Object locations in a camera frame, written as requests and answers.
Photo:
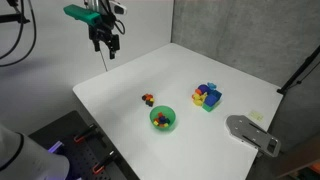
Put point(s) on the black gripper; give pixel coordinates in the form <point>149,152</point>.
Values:
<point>103,32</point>

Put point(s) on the dark brown wooden block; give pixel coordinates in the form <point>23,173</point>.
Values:
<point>144,97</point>

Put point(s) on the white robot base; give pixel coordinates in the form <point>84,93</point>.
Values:
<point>21,158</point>

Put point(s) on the orange wooden block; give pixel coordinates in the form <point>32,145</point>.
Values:
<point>150,96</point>

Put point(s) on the yellow wooden block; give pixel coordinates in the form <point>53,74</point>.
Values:
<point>152,99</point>

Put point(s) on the green plastic bowl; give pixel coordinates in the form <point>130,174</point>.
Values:
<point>167,111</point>

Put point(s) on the pile of blocks in bowl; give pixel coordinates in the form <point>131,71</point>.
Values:
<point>161,121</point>

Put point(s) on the orange black clamp upper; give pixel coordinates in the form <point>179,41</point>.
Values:
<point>82,135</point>

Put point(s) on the orange black clamp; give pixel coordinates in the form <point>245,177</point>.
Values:
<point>82,135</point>
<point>98,168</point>

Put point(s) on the yellow toy pieces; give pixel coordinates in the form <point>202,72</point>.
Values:
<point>198,100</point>

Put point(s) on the light blue toy piece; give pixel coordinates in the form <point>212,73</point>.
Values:
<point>211,86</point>

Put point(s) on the black perforated base board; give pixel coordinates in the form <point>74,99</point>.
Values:
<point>85,155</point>

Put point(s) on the blue and green toy box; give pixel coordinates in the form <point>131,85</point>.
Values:
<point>211,100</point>

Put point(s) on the orange black clamp lower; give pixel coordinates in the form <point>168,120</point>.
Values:
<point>98,168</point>

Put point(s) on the grey metal mounting plate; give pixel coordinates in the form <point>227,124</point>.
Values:
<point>242,128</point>

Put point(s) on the yellowish sticker on table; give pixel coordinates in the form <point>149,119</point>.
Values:
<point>256,115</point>

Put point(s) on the black tripod leg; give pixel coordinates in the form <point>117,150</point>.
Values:
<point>299,71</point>

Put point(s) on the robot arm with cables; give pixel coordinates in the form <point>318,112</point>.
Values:
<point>106,7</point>

